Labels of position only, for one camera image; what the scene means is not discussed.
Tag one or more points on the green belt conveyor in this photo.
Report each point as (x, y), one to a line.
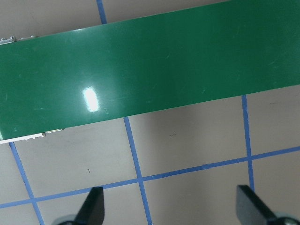
(150, 65)

